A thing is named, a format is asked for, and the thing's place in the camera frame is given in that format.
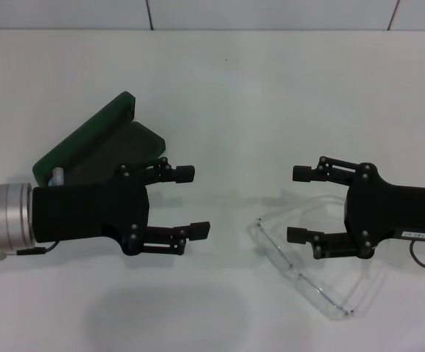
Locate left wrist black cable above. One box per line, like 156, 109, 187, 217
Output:
0, 240, 59, 260

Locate small clear cable plug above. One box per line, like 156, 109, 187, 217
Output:
48, 167, 66, 188

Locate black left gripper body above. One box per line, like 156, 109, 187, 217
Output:
32, 164, 152, 257

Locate clear plastic glasses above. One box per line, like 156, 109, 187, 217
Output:
247, 194, 388, 322

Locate green glasses case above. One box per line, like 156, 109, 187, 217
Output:
32, 90, 168, 188

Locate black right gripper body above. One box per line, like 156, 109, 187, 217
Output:
345, 161, 425, 260

